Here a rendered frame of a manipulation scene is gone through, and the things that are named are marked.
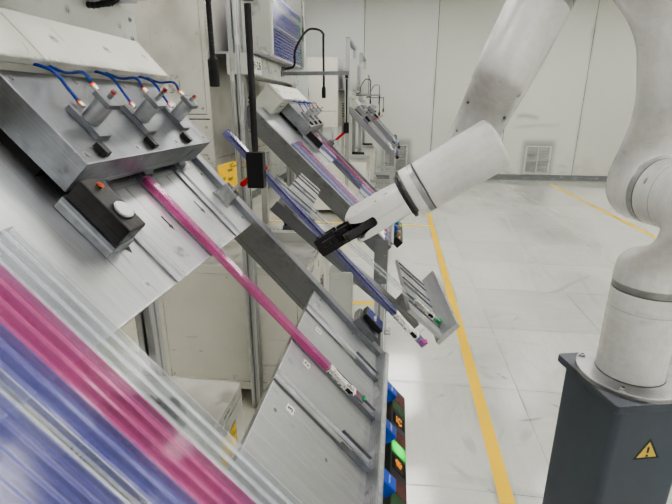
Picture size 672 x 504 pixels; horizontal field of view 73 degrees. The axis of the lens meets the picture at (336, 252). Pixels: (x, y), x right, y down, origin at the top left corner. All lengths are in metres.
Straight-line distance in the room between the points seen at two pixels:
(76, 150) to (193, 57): 1.20
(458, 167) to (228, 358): 1.49
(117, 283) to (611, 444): 0.89
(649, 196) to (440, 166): 0.38
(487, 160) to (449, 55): 7.61
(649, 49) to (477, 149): 0.32
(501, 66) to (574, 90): 7.98
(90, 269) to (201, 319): 1.43
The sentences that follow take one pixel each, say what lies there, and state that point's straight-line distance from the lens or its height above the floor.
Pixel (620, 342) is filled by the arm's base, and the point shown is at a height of 0.79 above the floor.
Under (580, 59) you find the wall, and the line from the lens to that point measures 8.73.
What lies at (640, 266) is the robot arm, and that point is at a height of 0.94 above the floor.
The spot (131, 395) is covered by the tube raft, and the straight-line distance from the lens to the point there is 0.47.
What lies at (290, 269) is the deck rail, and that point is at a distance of 0.90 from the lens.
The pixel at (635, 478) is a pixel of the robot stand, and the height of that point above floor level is 0.52.
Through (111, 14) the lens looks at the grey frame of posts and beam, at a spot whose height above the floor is 1.36.
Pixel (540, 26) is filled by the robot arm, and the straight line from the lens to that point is 0.75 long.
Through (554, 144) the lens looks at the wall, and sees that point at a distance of 8.66.
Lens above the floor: 1.21
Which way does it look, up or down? 18 degrees down
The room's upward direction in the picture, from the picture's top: straight up
